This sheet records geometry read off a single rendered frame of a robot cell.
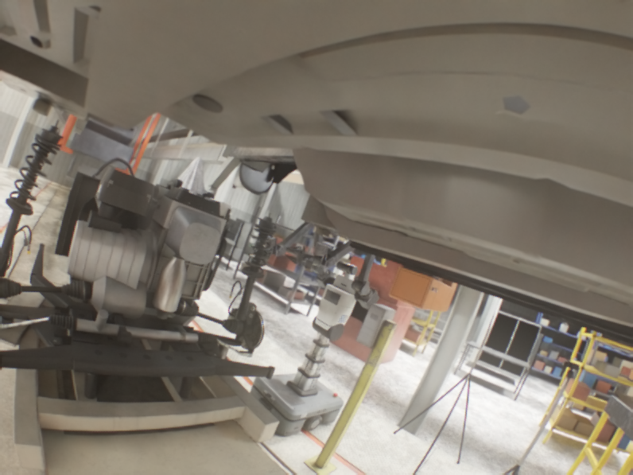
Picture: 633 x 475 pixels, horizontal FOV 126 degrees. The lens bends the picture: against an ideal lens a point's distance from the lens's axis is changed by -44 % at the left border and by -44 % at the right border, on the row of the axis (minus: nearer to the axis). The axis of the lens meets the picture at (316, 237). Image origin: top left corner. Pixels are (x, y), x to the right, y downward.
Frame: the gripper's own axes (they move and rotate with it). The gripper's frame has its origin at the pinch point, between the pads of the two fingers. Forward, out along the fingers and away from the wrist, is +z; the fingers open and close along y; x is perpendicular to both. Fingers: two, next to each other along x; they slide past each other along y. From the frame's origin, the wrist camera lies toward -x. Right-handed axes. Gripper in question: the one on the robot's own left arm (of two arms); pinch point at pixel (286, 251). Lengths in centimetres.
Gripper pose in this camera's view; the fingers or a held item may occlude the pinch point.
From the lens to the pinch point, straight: 159.3
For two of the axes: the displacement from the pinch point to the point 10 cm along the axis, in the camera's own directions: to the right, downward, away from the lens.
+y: -3.1, 9.2, 2.4
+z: -9.5, -2.8, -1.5
